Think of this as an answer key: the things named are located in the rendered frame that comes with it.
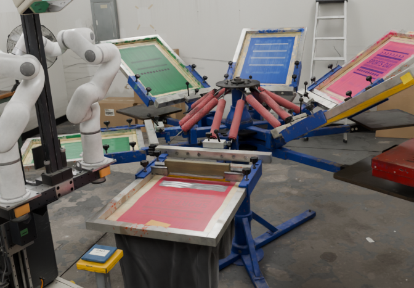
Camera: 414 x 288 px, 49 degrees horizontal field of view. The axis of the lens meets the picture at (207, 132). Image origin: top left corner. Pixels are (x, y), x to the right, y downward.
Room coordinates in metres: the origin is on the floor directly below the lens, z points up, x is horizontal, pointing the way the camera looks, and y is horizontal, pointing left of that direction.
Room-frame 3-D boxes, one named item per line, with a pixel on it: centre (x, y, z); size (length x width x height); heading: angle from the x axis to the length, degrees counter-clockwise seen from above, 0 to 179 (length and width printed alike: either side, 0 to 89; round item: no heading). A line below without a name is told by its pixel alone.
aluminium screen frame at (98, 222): (2.04, 0.13, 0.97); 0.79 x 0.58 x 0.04; 160
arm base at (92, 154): (2.10, 0.56, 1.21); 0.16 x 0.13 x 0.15; 56
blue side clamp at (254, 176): (2.17, -0.21, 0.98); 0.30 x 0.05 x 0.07; 160
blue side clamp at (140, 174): (2.36, 0.31, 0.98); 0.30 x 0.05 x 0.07; 160
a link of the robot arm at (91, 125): (2.09, 0.56, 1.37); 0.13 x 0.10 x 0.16; 158
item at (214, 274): (1.92, -0.05, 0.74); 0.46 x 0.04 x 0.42; 160
